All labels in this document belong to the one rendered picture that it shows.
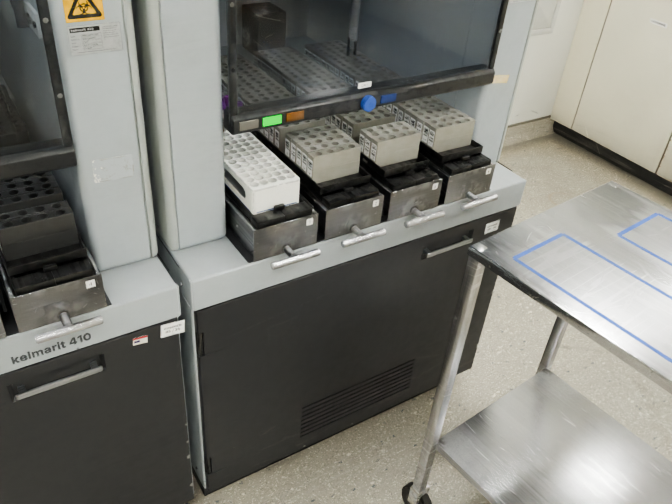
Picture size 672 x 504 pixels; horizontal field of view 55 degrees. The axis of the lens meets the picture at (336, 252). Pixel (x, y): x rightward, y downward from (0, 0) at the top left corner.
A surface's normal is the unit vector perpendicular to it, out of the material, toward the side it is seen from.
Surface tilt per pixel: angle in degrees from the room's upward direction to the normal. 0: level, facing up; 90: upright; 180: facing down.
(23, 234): 90
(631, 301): 0
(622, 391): 0
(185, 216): 90
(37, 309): 90
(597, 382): 0
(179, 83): 90
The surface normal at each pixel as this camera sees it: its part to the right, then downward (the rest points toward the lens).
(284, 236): 0.54, 0.53
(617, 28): -0.84, 0.26
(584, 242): 0.07, -0.80
